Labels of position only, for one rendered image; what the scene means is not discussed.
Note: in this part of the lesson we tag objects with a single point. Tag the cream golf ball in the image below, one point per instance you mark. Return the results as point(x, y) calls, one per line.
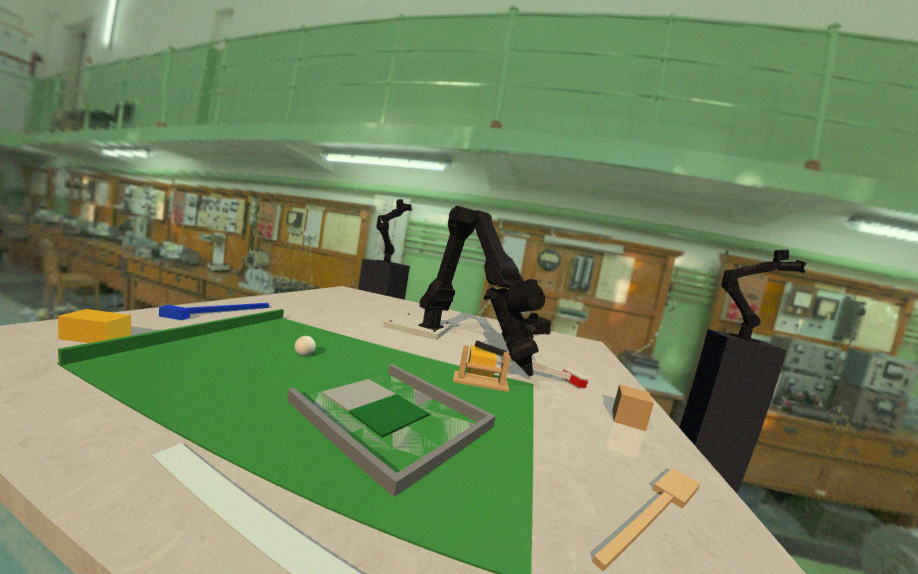
point(305, 345)

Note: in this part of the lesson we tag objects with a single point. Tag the green putting mat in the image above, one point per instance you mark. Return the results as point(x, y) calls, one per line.
point(226, 392)

